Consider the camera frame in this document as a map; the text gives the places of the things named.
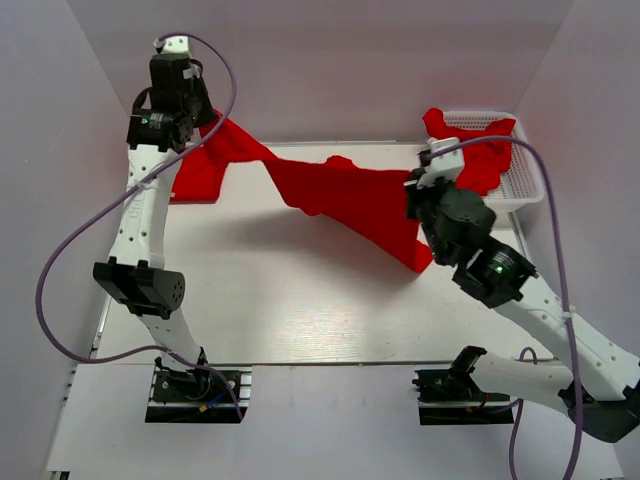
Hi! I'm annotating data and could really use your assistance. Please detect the red t shirt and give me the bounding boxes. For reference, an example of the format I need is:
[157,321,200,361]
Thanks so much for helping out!
[170,147,228,204]
[204,120,432,274]

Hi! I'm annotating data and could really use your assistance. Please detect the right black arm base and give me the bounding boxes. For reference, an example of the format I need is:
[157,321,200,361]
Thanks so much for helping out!
[412,346,514,426]

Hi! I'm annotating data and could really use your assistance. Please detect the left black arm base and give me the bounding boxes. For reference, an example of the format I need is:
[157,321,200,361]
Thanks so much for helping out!
[145,358,252,424]

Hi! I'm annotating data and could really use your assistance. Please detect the red t shirts in basket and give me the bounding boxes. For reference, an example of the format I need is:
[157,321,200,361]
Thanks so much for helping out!
[422,108,516,196]

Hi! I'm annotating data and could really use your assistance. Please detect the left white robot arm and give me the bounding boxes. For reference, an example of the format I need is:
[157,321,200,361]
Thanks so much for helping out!
[93,53,216,399]

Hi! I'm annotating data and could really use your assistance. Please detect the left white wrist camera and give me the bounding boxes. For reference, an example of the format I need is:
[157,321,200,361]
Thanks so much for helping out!
[153,35,192,59]

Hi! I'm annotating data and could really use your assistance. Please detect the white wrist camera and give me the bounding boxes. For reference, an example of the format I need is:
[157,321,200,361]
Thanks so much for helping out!
[153,35,192,59]
[403,137,465,190]

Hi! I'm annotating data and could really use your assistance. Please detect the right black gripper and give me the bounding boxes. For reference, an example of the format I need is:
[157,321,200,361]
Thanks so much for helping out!
[403,168,456,266]

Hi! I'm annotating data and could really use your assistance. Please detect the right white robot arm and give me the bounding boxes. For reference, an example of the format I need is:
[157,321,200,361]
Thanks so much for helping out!
[405,178,639,443]

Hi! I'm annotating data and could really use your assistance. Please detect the white plastic basket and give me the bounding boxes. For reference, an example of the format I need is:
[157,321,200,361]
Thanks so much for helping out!
[443,111,545,214]

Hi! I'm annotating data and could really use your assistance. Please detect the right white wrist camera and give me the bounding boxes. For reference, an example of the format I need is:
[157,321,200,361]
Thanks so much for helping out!
[403,137,465,190]

